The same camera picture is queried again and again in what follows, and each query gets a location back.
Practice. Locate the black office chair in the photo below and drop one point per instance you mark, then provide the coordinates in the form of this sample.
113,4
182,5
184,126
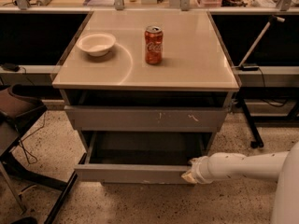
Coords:
18,114

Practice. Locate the grey drawer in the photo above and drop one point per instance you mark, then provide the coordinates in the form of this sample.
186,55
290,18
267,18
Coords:
145,119
141,157

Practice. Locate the black table leg right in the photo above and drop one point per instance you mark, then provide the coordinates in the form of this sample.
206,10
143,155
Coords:
258,141

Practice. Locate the grey top drawer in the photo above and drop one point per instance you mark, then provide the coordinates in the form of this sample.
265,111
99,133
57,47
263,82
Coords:
145,119

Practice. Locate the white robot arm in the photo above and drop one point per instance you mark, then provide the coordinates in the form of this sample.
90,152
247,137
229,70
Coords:
282,167

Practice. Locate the white bowl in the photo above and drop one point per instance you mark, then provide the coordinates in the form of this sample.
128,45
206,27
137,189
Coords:
96,44

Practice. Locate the black power adapter right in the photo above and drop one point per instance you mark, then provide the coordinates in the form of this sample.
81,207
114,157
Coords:
249,67

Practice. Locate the black power adapter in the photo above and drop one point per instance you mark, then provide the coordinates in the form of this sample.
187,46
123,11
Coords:
10,67
249,67

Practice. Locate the black power adapter left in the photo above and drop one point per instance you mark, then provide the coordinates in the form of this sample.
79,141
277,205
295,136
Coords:
10,67

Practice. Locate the red soda can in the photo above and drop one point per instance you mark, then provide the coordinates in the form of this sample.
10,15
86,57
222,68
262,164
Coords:
153,44

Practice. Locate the grey drawer cabinet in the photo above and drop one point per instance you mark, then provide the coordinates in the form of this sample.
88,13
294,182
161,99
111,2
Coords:
194,72

